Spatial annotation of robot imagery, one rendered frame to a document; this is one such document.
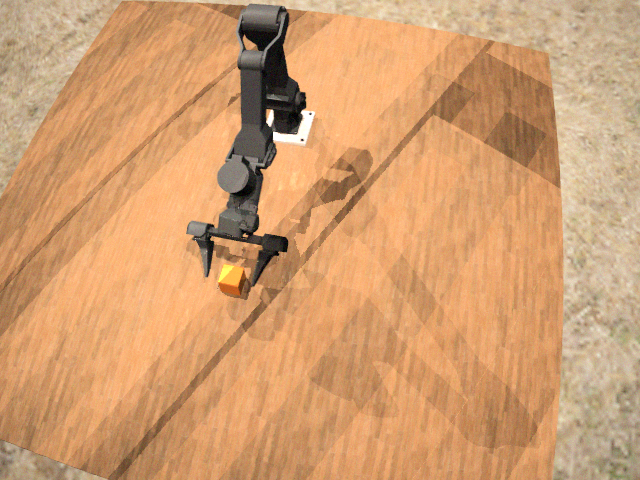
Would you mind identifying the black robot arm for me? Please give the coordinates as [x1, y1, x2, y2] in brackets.
[216, 3, 306, 238]

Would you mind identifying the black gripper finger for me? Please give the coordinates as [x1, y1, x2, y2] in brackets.
[252, 250, 279, 287]
[192, 237, 214, 278]

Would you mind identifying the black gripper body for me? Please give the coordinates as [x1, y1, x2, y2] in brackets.
[186, 197, 288, 253]

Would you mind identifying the orange block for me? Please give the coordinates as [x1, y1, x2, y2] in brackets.
[218, 264, 246, 295]

